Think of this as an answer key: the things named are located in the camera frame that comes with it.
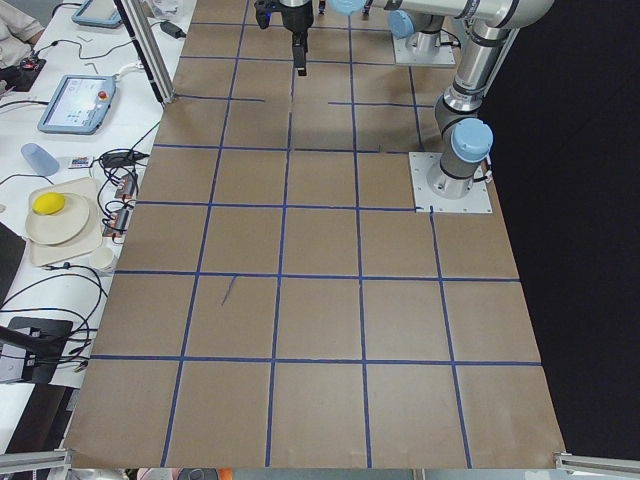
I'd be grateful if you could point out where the aluminium frame post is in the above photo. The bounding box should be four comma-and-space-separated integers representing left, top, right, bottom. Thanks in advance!
114, 0, 175, 105

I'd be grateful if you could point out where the beige plate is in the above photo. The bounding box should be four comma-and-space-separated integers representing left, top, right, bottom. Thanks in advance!
25, 193, 90, 245

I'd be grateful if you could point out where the person forearm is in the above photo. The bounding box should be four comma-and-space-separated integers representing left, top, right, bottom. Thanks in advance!
0, 1, 45, 69

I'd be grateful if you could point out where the black camera stand base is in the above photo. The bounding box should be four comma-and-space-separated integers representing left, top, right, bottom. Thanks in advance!
1, 317, 73, 384

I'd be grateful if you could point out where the black power adapter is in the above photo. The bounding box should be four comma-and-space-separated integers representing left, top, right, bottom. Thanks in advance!
159, 20, 186, 39

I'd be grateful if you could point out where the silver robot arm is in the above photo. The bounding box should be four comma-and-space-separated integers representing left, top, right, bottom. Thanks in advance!
371, 0, 553, 200
254, 1, 444, 76

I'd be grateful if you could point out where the white paper cup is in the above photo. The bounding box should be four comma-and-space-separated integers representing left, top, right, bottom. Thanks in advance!
89, 247, 118, 275

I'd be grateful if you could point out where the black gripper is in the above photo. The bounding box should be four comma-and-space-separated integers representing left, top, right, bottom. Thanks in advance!
254, 0, 314, 76

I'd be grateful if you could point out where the white remote control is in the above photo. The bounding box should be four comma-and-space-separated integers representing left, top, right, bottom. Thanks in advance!
67, 156, 95, 169

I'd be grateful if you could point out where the blue teach pendant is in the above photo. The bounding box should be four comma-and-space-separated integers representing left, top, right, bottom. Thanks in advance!
37, 75, 116, 135
71, 0, 122, 29

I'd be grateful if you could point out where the yellow lemon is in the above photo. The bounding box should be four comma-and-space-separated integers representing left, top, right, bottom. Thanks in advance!
32, 192, 66, 215

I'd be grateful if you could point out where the beige tray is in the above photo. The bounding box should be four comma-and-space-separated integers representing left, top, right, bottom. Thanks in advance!
25, 178, 102, 267

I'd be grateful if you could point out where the translucent blue cup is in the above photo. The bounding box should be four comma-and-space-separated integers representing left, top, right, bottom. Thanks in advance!
21, 143, 60, 177

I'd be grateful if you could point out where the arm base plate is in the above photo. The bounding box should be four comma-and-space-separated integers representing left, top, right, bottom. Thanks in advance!
409, 152, 493, 214
392, 31, 456, 68

